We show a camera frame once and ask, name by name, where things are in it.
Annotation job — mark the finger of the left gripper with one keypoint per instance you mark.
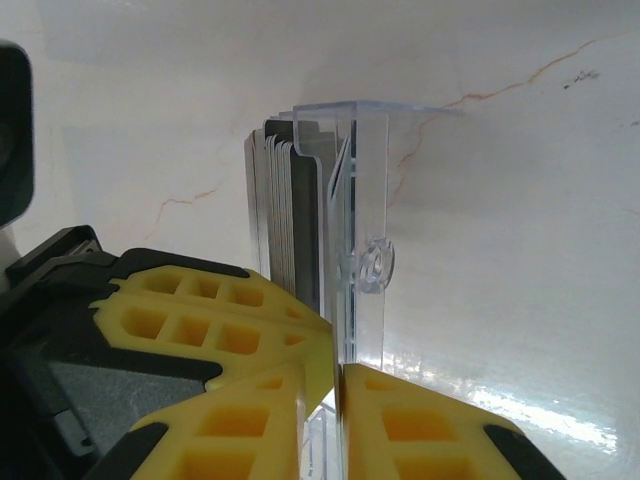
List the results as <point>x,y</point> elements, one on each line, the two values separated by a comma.
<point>200,280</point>
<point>200,335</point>

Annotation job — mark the clear tube rack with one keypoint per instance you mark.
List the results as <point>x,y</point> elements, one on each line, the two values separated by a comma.
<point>372,225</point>

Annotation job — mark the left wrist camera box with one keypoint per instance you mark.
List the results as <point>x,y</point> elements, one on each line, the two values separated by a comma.
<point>15,150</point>

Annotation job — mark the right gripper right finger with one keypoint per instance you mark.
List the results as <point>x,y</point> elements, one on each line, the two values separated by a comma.
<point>415,425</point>

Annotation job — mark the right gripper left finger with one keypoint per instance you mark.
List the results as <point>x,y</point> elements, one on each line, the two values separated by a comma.
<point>235,425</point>

